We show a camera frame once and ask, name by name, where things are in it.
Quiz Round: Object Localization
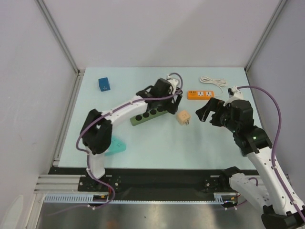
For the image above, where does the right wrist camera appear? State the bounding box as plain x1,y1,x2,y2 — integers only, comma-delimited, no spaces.
227,86,244,103

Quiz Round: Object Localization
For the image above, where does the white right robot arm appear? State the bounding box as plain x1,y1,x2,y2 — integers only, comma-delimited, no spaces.
195,98,305,229

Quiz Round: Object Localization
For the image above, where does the aluminium frame rail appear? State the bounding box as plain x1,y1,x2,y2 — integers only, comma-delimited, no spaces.
37,69,85,179

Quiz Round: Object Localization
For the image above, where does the blue cube socket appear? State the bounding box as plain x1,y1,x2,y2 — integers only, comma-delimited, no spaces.
98,77,111,92

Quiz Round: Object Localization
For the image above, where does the teal triangular power strip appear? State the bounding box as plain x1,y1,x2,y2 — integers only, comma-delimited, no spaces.
105,136,127,156

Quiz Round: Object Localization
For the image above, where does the green power strip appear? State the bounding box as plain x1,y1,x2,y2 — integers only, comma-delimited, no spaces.
130,107,168,126

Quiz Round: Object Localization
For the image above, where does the beige cube socket adapter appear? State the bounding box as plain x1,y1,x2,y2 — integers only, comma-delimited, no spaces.
176,110,191,125

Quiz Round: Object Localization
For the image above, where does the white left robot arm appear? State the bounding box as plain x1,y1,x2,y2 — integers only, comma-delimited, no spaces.
76,75,183,191

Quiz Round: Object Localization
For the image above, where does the orange power strip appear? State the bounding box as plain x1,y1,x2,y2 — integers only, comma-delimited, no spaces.
187,90,214,100

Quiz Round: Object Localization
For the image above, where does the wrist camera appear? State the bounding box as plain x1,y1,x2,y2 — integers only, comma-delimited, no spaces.
227,86,244,103
166,75,180,94

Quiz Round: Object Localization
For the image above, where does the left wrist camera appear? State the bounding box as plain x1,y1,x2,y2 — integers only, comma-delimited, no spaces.
166,75,180,94

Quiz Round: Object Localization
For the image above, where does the white slotted cable duct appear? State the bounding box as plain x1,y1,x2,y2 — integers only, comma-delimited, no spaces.
44,194,237,205

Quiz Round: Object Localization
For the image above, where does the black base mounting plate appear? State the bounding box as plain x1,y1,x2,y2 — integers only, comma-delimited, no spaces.
49,167,263,202

